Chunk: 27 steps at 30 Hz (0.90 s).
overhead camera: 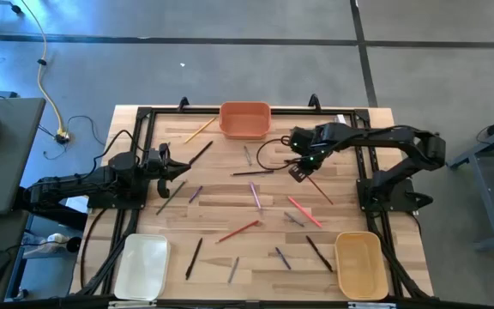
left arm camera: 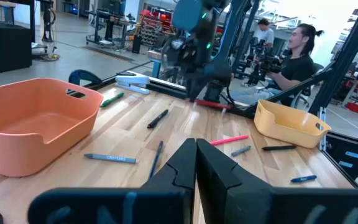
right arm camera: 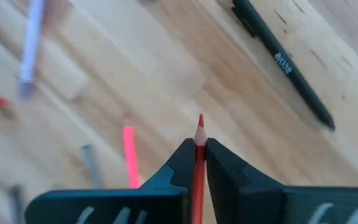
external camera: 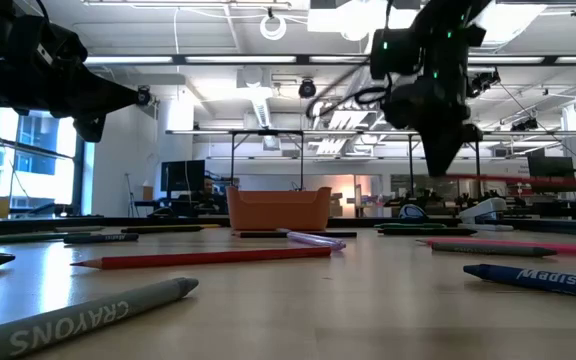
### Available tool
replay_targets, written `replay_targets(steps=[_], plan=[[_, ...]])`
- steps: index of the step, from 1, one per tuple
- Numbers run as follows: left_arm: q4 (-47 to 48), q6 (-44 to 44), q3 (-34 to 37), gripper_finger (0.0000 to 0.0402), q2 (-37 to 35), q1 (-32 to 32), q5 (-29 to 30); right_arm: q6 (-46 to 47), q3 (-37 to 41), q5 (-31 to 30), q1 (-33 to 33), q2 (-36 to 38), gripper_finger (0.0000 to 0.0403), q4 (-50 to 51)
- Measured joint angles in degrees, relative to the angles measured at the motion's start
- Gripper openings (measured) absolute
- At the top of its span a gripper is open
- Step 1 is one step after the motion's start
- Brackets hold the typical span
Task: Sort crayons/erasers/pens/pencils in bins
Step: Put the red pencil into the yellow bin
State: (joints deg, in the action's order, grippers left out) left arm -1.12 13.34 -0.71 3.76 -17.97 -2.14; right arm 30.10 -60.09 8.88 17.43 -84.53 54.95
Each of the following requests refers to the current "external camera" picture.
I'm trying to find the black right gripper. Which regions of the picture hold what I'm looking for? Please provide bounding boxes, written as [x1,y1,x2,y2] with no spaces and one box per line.
[381,74,472,177]

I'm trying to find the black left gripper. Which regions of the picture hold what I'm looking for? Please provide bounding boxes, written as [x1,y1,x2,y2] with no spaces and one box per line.
[2,17,141,119]

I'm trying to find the red pencil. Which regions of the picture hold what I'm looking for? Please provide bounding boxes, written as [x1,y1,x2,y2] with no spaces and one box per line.
[70,246,333,271]
[437,172,576,188]

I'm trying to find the dark blue crayon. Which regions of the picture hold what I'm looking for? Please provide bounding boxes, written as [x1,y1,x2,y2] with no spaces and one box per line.
[62,232,140,245]

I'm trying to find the clear purple pen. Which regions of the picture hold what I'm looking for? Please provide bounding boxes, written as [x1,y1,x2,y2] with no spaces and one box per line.
[276,228,348,252]

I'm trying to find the pink pencil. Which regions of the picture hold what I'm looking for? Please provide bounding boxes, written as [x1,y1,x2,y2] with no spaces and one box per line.
[416,237,576,260]

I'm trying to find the blue crayon with white lettering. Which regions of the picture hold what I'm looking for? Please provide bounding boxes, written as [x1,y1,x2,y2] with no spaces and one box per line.
[462,263,576,302]

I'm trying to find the green pencil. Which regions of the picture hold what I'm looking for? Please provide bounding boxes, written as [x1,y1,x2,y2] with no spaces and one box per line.
[0,231,93,247]

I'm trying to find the orange plastic bin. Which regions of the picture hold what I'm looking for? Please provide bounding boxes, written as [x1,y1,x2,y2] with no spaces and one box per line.
[225,185,333,232]

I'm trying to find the grey crayon with white lettering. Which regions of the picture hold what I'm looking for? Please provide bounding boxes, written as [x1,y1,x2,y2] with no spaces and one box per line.
[0,276,200,360]

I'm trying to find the white stapler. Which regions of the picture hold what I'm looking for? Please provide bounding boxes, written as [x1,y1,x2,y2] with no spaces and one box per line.
[457,196,515,233]

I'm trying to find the large window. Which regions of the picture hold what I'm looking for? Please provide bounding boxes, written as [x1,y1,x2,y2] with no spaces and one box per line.
[0,102,87,219]

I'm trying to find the black computer monitor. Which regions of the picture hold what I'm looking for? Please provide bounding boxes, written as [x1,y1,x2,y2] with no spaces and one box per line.
[160,159,207,193]
[527,155,576,194]

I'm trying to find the person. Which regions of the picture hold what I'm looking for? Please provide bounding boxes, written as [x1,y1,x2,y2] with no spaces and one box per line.
[192,175,224,214]

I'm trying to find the long ceiling light bar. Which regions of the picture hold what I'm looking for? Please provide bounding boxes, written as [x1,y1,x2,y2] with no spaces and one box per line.
[83,53,576,67]

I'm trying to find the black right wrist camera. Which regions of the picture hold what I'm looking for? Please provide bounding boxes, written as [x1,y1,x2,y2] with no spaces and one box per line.
[462,123,485,145]

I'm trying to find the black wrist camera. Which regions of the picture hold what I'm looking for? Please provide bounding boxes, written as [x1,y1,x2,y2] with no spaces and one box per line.
[462,123,485,145]
[71,112,108,144]

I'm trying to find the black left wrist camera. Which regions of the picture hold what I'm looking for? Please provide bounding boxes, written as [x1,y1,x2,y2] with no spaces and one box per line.
[71,112,108,144]

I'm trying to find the black metal gantry frame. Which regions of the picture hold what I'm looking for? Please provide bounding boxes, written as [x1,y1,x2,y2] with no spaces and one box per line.
[227,128,306,192]
[406,130,483,199]

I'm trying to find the black ceiling camera rig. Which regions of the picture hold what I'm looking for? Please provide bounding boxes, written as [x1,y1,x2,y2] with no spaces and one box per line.
[467,69,502,100]

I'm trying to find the black aluminium table frame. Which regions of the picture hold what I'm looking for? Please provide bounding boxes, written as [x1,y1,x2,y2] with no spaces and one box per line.
[0,214,576,239]

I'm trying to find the white cable coil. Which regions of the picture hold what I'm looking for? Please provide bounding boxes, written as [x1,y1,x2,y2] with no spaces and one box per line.
[259,13,288,42]

